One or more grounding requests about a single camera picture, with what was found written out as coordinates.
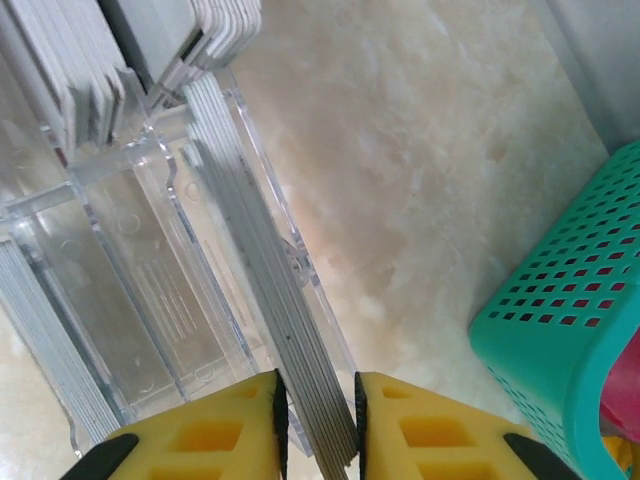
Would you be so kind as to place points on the clear acrylic card stand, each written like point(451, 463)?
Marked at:
point(130, 240)

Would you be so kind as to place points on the teal plastic basket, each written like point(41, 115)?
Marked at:
point(550, 300)

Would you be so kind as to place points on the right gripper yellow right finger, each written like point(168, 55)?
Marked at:
point(450, 450)

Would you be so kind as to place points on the aluminium frame rail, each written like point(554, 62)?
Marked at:
point(600, 60)

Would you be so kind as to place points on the stack of grey plates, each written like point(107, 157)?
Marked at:
point(280, 300)

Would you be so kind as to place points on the pink dragon fruit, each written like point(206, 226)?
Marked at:
point(625, 390)

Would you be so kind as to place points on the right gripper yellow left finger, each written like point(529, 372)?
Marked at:
point(200, 435)

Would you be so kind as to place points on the white striped card stack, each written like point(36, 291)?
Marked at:
point(225, 30)

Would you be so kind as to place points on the pink floral card stack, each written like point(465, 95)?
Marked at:
point(60, 60)

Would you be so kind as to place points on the blue card stack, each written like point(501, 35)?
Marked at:
point(45, 325)

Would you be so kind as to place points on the yellow banana bunch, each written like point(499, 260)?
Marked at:
point(617, 450)

